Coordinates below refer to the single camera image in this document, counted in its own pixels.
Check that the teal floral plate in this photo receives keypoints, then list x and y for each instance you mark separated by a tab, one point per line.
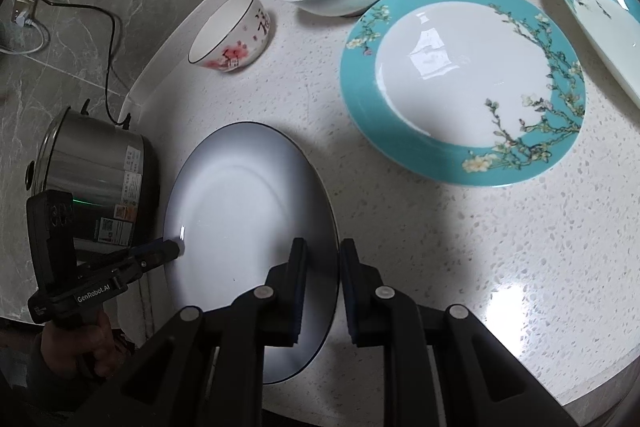
468	92
612	27

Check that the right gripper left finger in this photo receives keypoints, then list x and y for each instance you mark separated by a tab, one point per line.
212	363

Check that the grey plate dark rim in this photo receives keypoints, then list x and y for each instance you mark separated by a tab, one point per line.
242	197

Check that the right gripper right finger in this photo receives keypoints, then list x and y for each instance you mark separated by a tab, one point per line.
440	367

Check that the left hand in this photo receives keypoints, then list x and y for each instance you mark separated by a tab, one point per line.
91	348

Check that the small bowl red flowers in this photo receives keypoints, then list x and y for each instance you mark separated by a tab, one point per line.
233	36

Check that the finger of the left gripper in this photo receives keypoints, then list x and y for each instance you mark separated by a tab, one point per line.
157	253

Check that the stainless steel cooker pot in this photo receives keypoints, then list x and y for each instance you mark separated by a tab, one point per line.
111	173

